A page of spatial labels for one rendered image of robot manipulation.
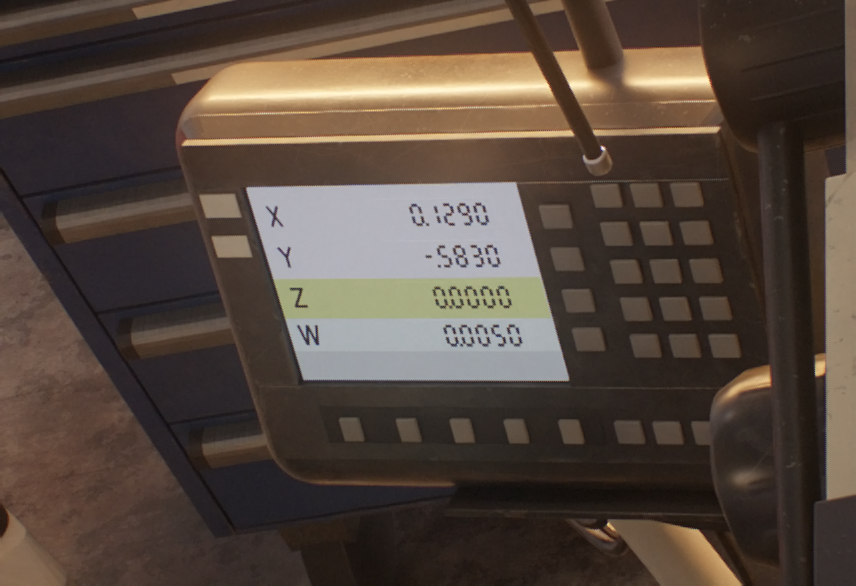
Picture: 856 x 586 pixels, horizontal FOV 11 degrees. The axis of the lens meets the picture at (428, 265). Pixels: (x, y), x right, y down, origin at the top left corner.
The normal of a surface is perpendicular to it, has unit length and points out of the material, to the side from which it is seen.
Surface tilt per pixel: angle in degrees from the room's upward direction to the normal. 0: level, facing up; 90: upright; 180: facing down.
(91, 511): 0
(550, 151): 70
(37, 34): 90
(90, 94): 90
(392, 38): 90
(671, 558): 54
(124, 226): 90
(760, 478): 45
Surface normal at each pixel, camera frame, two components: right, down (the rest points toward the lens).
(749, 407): -0.36, -0.64
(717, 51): -0.69, 0.10
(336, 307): -0.40, 0.51
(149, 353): -0.11, 0.75
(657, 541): -0.18, 0.17
